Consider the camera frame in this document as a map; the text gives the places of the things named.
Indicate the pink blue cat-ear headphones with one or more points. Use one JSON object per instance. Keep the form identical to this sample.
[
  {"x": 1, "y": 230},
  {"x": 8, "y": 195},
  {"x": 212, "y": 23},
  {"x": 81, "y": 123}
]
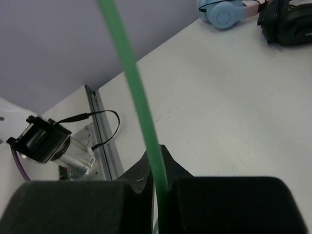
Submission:
[{"x": 223, "y": 14}]

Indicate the aluminium table edge rail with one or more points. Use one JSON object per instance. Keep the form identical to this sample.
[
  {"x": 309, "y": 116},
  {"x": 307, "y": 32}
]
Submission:
[{"x": 109, "y": 160}]

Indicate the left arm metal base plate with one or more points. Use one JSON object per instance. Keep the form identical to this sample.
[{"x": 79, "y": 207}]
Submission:
[{"x": 79, "y": 159}]

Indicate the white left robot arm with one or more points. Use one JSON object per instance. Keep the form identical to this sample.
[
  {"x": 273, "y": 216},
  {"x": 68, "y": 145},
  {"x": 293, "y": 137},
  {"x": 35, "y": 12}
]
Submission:
[{"x": 31, "y": 136}]

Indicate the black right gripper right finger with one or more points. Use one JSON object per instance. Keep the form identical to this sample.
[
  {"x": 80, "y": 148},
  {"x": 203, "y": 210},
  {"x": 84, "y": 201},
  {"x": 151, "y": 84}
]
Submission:
[{"x": 227, "y": 204}]

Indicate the black headphones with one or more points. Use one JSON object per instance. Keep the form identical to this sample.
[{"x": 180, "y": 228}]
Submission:
[{"x": 285, "y": 24}]

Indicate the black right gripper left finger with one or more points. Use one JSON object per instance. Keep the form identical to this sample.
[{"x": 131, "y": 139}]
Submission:
[{"x": 121, "y": 206}]

